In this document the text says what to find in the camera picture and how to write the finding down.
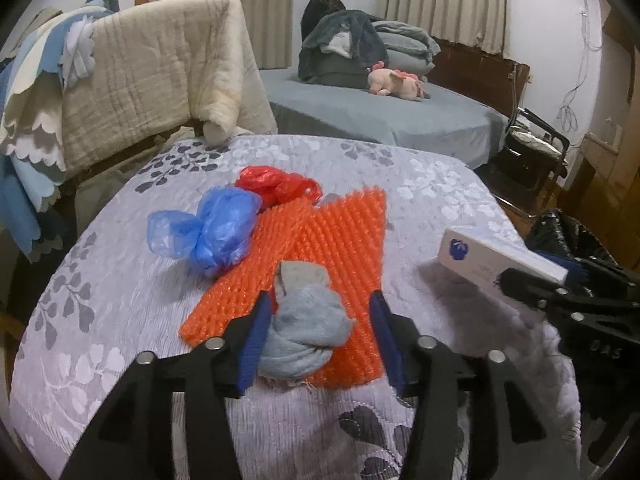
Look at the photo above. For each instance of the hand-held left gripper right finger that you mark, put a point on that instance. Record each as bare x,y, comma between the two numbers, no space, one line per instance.
387,350

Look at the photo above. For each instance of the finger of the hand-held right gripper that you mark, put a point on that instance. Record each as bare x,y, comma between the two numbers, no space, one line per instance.
575,272
525,287

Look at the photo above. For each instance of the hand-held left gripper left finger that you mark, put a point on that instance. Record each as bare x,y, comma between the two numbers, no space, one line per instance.
252,345

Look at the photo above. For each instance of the black trash bag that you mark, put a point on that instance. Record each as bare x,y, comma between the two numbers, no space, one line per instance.
560,230

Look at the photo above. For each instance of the grey sock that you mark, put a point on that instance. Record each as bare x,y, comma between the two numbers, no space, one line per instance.
305,330

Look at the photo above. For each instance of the white cardboard box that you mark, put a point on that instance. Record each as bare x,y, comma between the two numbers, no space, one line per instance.
480,255

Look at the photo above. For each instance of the blue plastic bag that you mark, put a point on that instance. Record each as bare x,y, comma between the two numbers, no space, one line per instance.
220,230

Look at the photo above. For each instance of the wooden side table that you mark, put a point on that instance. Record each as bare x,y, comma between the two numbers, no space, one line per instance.
602,152

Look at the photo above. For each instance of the orange-red bubble sheet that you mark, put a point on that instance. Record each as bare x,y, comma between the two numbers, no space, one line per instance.
330,240

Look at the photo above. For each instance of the white chair cushion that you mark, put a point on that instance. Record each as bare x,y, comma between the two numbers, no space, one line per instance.
535,142

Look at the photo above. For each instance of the red plastic bag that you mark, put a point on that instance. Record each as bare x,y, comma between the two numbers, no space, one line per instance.
270,182

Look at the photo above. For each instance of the brown wooden wardrobe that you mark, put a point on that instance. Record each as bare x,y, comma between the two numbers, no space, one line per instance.
622,110

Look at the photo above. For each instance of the bed with grey sheet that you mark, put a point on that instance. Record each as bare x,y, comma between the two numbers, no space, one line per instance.
400,115

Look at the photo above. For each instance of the dark wooden headboard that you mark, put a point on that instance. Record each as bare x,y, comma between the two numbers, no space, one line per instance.
475,75

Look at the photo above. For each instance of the pink plush toy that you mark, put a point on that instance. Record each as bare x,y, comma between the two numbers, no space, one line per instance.
395,80

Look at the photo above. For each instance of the folded grey duvet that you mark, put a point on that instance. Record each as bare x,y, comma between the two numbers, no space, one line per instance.
410,45

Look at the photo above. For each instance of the beige quilt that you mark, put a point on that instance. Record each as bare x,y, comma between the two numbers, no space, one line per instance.
150,75

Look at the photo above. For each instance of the narrow beige curtain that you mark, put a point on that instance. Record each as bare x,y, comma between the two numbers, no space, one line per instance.
445,0

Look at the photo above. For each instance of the blue white scalloped blanket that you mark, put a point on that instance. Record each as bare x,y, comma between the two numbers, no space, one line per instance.
30,130

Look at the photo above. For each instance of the pile of grey clothes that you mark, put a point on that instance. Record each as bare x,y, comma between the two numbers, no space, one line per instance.
345,35

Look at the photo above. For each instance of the wide beige curtain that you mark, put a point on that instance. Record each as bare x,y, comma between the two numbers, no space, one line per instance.
225,10

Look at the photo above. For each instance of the black coat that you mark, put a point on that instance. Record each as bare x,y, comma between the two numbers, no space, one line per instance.
317,15

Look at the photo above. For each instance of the tan cloth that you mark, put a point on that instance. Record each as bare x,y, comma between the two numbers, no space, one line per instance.
35,30

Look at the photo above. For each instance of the metal frame chair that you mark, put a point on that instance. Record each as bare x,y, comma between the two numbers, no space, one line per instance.
515,175

